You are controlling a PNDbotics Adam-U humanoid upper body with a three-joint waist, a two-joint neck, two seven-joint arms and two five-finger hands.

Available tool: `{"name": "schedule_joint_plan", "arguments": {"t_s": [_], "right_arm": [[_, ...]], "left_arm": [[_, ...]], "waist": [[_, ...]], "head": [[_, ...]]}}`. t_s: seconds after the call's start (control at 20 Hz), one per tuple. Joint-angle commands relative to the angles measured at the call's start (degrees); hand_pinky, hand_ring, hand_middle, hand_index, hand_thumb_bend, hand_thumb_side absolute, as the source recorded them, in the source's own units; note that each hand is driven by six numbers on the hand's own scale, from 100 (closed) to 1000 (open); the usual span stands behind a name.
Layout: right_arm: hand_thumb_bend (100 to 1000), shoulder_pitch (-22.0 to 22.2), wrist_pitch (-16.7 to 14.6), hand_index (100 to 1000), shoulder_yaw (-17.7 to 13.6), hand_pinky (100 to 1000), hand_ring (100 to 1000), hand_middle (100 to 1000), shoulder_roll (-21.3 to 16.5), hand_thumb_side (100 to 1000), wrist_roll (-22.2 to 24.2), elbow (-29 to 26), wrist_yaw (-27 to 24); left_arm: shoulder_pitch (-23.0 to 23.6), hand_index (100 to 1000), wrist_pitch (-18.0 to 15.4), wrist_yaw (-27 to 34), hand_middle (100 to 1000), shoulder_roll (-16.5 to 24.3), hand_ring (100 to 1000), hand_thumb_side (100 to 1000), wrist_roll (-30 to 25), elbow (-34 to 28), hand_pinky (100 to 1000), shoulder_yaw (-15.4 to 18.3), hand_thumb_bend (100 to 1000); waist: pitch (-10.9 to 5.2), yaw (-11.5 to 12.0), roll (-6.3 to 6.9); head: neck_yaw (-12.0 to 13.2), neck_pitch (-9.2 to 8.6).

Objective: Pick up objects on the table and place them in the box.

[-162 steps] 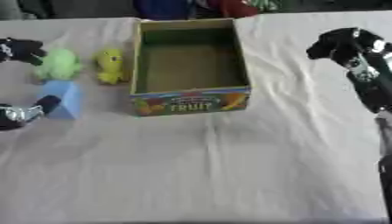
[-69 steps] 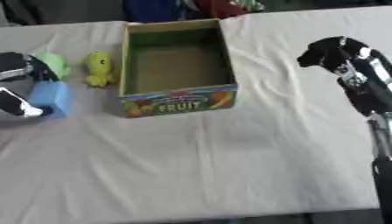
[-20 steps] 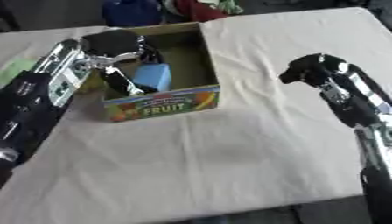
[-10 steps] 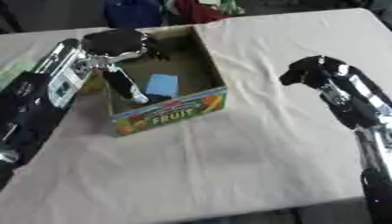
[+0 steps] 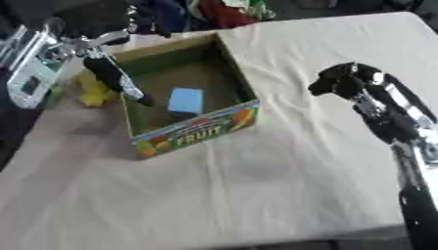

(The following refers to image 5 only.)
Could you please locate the green and white item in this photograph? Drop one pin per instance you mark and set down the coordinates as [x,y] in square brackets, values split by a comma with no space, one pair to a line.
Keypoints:
[255,8]

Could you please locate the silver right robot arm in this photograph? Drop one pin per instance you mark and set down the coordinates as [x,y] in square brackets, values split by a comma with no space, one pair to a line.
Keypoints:
[420,208]

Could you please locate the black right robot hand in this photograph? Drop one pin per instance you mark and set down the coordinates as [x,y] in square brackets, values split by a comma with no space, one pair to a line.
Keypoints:
[388,121]

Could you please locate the red fabric item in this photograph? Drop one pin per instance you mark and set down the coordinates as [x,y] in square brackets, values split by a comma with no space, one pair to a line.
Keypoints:
[224,13]

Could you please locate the yellow soft toy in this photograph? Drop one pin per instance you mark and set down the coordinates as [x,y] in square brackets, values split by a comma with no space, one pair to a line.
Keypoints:
[94,93]

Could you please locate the light blue block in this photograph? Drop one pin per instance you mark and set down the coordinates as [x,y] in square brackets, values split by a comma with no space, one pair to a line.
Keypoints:
[186,101]

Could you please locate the cardboard box with green inside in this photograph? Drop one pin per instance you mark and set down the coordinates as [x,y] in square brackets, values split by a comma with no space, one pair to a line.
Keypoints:
[194,136]

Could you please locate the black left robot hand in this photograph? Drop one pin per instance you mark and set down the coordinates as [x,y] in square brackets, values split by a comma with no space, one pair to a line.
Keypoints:
[108,73]

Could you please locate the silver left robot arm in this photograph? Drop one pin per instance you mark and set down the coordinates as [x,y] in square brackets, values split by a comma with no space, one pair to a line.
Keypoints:
[29,75]

